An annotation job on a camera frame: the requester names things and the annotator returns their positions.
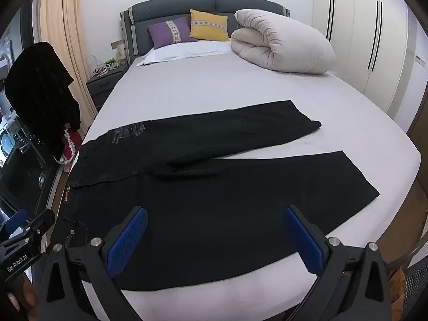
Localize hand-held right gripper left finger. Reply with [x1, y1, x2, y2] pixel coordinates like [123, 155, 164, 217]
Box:
[40, 205, 149, 321]

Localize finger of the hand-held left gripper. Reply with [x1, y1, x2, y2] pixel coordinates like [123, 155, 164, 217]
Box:
[0, 209, 56, 251]
[0, 208, 29, 238]

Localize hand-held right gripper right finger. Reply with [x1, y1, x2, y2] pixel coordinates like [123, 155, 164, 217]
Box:
[282, 205, 393, 321]

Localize black pants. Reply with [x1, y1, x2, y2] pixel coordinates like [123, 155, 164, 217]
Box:
[63, 100, 380, 291]

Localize person's left hand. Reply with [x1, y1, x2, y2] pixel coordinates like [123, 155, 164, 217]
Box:
[7, 272, 39, 321]

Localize pink bag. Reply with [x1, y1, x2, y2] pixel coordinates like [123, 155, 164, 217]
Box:
[53, 125, 82, 165]

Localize black mesh chair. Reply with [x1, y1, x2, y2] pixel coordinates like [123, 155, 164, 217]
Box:
[388, 231, 428, 321]

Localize black jacket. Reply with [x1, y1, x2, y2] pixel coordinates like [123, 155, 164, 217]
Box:
[5, 42, 81, 159]

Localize dark grey nightstand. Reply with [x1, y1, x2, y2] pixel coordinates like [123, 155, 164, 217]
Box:
[86, 63, 129, 112]

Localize bed with lilac sheet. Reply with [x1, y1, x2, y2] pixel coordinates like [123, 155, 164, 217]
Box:
[55, 38, 422, 321]

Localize rolled cream duvet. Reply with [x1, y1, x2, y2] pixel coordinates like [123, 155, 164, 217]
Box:
[231, 9, 336, 74]

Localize white pillow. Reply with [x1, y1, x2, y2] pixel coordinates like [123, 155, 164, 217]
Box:
[136, 40, 235, 67]

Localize beige curtain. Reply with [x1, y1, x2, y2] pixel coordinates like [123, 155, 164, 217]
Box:
[40, 0, 97, 131]

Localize purple cushion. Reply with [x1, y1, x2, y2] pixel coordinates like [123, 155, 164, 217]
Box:
[147, 17, 199, 50]

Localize white wardrobe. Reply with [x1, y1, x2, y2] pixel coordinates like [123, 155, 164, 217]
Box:
[312, 0, 428, 124]

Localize yellow cushion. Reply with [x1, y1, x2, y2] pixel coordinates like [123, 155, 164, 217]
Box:
[189, 9, 231, 42]

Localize grey padded headboard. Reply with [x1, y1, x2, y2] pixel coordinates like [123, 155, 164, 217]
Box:
[120, 0, 291, 66]

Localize wall socket panel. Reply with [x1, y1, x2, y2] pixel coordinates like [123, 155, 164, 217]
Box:
[111, 40, 127, 63]

